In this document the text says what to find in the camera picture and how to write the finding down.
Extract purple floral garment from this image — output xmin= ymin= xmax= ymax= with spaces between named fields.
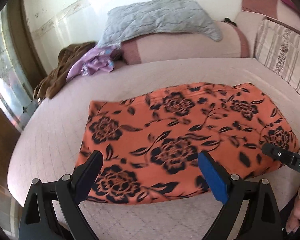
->
xmin=66 ymin=46 xmax=121 ymax=82

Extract orange black floral blouse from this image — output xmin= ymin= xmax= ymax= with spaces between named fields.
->
xmin=77 ymin=82 xmax=300 ymax=204

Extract magenta garment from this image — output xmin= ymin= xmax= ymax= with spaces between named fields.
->
xmin=281 ymin=0 xmax=298 ymax=11

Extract pink bolster cushion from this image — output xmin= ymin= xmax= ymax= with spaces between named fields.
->
xmin=121 ymin=22 xmax=250 ymax=65

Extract pink quilted mattress cover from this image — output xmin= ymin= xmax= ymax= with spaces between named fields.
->
xmin=7 ymin=58 xmax=300 ymax=239

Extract grey quilted blanket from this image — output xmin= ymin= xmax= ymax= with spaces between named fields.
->
xmin=97 ymin=0 xmax=223 ymax=47

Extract right hand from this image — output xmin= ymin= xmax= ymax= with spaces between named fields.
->
xmin=285 ymin=187 xmax=300 ymax=234

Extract brown fleece garment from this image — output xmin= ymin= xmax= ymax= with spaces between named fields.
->
xmin=33 ymin=41 xmax=96 ymax=101

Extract wooden glass door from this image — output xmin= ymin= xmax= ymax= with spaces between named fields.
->
xmin=0 ymin=0 xmax=46 ymax=239

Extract black sunglasses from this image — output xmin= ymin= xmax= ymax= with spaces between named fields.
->
xmin=223 ymin=18 xmax=237 ymax=27

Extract pink sofa backrest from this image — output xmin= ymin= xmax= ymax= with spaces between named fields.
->
xmin=235 ymin=0 xmax=300 ymax=58

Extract striped floral pillow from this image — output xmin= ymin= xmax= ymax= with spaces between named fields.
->
xmin=254 ymin=18 xmax=300 ymax=95

